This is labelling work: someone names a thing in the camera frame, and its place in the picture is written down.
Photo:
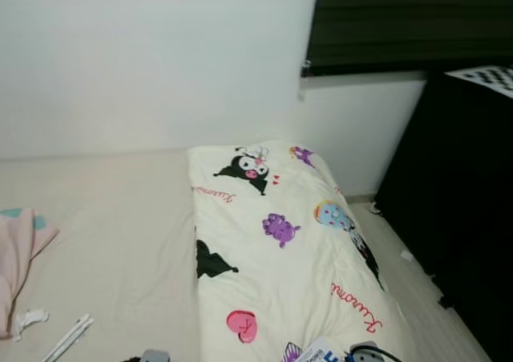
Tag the black white checkerboard sheet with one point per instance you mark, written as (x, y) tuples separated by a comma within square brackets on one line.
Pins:
[(489, 78)]

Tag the black cabinet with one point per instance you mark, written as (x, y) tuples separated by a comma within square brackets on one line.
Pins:
[(457, 218)]

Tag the white crumpled cloth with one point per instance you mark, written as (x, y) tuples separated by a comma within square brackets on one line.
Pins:
[(30, 320)]

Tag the white thin stick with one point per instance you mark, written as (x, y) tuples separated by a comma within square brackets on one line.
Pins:
[(68, 339)]

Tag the pink patterned pillow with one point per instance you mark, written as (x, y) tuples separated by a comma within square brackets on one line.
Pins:
[(20, 250)]

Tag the black window blind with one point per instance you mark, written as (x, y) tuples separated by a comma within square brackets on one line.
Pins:
[(401, 26)]

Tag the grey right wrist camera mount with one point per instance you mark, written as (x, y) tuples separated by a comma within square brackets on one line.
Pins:
[(362, 348)]

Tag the cream cartoon print quilt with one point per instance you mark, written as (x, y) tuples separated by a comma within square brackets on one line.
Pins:
[(280, 274)]

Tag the small white scrap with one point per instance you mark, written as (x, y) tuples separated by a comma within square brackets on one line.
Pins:
[(406, 255)]

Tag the white book blue letters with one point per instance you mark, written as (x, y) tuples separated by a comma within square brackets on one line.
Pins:
[(315, 352)]

